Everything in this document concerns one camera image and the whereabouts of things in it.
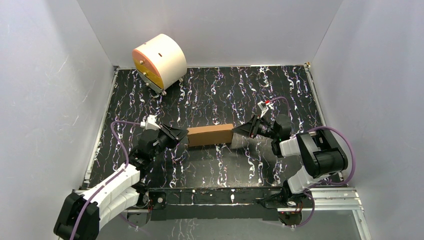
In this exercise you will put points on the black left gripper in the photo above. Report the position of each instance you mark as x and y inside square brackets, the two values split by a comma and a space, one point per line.
[167, 136]

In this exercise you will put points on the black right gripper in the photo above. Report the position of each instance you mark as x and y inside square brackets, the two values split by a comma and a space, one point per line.
[248, 129]

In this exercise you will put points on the brown cardboard box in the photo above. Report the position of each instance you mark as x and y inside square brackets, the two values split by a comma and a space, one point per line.
[210, 135]

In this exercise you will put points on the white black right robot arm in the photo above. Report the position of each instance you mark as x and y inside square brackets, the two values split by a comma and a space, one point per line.
[320, 152]

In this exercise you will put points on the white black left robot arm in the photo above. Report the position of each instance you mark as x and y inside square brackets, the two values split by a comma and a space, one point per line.
[83, 215]

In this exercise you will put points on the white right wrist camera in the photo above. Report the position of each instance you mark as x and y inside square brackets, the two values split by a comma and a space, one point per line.
[264, 106]

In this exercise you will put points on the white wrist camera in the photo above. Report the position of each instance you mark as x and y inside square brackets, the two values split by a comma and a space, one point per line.
[264, 106]
[150, 123]

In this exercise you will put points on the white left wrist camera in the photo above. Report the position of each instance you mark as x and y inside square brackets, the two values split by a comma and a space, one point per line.
[150, 123]

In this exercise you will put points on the aluminium table edge rail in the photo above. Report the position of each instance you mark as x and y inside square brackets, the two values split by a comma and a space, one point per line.
[105, 108]
[310, 80]

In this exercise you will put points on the left aluminium table edge rail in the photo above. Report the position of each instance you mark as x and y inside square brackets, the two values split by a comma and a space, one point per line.
[105, 108]

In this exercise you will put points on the aluminium front frame rail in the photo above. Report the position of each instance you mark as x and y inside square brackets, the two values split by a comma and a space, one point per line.
[267, 203]

